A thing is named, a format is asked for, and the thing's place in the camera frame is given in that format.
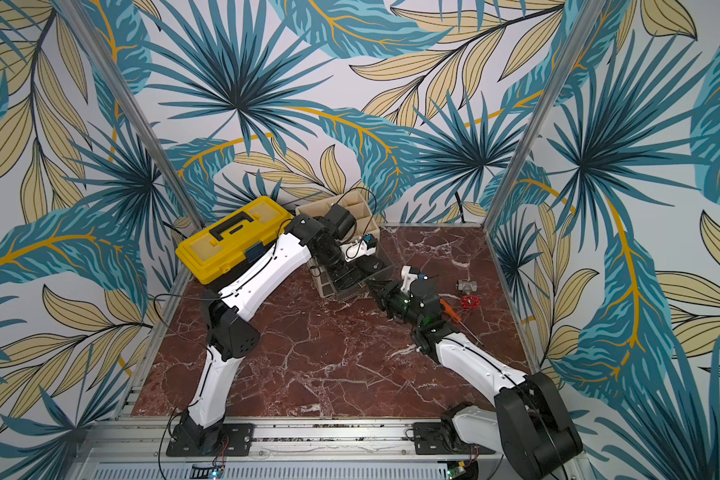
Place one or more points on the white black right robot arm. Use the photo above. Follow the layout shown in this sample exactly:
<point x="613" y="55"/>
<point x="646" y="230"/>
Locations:
<point x="528" y="425"/>

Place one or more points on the beige drawer organizer cabinet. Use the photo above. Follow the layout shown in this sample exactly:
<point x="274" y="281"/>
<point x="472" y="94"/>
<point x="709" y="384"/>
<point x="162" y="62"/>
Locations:
<point x="346" y="217"/>

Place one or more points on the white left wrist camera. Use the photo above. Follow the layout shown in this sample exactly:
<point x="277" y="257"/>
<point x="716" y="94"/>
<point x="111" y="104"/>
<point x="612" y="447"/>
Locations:
<point x="364" y="246"/>

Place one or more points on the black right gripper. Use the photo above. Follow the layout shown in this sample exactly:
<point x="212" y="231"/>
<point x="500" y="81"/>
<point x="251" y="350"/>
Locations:
<point x="390" y="294"/>

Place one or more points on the black computer mouse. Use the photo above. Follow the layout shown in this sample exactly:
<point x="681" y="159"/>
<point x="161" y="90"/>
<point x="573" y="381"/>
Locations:
<point x="344" y="278"/>
<point x="370" y="264"/>

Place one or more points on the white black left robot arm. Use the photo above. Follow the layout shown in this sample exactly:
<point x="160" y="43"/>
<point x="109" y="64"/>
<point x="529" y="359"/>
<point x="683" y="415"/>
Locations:
<point x="229" y="332"/>

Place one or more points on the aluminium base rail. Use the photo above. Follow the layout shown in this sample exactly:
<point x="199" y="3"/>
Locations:
<point x="281" y="448"/>

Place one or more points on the orange handle screwdriver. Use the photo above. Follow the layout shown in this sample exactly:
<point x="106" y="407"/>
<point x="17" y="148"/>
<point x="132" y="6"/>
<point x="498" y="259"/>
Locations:
<point x="459" y="318"/>

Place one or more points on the yellow black toolbox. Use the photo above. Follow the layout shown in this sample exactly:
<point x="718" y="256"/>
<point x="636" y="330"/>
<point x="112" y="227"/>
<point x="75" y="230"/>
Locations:
<point x="238" y="239"/>

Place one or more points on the clear top drawer gold handle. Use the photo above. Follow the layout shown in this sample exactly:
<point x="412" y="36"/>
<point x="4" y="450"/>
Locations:
<point x="360" y="288"/>

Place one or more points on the red handle metal valve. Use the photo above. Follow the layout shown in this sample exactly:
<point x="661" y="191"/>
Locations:
<point x="468" y="289"/>

